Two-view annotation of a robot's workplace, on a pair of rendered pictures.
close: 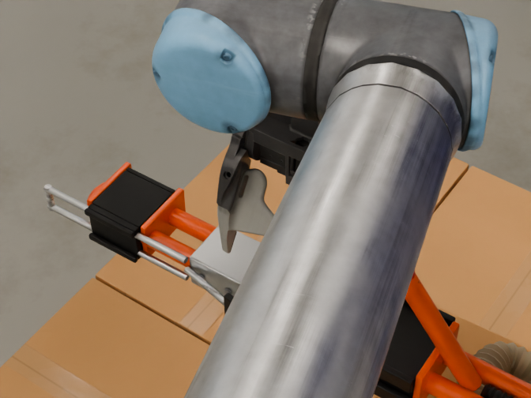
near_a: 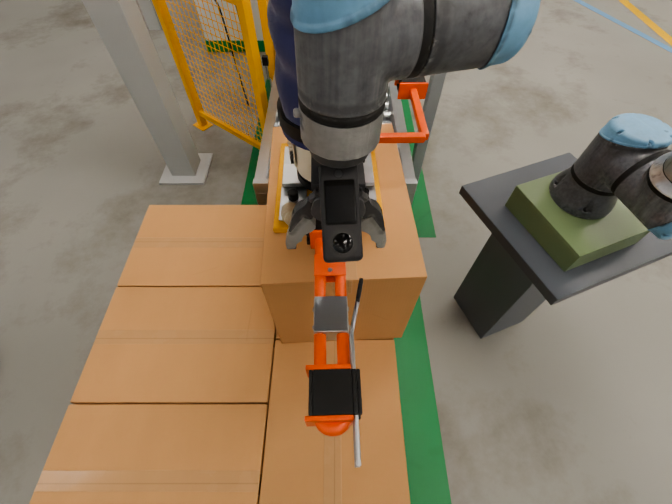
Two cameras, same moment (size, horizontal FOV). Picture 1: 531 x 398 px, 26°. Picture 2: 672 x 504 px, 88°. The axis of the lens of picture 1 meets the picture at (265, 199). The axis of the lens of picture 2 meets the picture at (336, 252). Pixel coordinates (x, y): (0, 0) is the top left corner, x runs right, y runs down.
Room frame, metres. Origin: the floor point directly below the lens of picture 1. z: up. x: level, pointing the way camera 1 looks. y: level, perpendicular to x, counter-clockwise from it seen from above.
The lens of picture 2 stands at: (0.96, 0.26, 1.67)
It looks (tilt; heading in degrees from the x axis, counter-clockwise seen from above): 56 degrees down; 235
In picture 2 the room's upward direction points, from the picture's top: straight up
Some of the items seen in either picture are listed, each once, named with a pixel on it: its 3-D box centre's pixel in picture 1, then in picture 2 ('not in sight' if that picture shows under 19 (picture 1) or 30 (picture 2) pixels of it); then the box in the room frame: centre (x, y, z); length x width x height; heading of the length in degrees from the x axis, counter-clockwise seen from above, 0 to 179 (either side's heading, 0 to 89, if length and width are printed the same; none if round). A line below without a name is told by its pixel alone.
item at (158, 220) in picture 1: (137, 208); (328, 394); (0.89, 0.15, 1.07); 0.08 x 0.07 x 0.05; 57
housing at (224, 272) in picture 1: (231, 265); (330, 318); (0.82, 0.04, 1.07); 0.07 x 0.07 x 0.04; 57
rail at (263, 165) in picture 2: not in sight; (284, 64); (-0.06, -1.79, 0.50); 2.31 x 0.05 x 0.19; 55
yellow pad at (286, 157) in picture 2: not in sight; (294, 179); (0.64, -0.40, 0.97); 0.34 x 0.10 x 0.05; 57
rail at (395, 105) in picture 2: not in sight; (386, 64); (-0.60, -1.41, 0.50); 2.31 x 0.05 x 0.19; 55
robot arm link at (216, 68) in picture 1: (245, 39); (455, 12); (0.65, 0.01, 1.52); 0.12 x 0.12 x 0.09; 72
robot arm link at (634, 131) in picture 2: not in sight; (623, 152); (-0.13, 0.08, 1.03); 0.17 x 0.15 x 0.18; 72
